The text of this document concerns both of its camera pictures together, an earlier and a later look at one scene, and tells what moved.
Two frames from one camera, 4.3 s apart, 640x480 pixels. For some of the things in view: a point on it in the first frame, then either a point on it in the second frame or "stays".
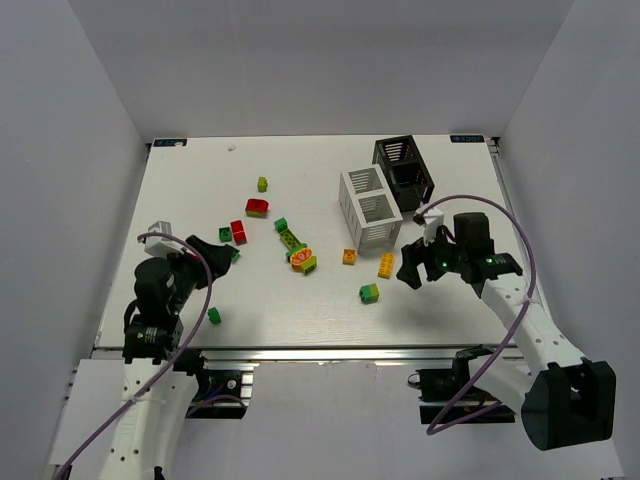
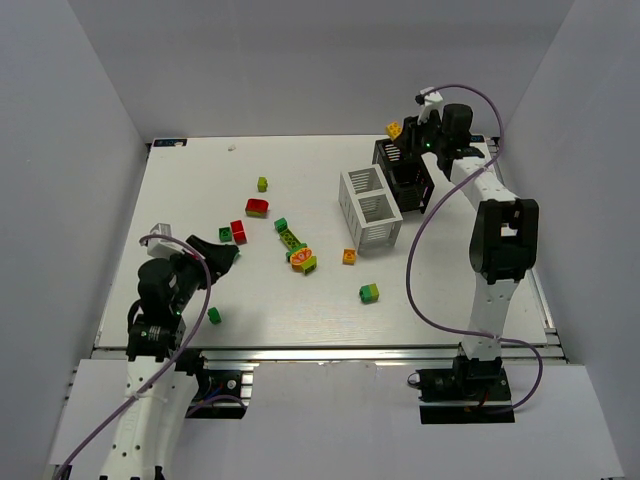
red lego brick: (238, 231) stays
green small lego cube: (281, 224) stays
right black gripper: (426, 261) → (413, 138)
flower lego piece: (301, 259) stays
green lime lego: (369, 293) stays
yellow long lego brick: (385, 267) → (394, 130)
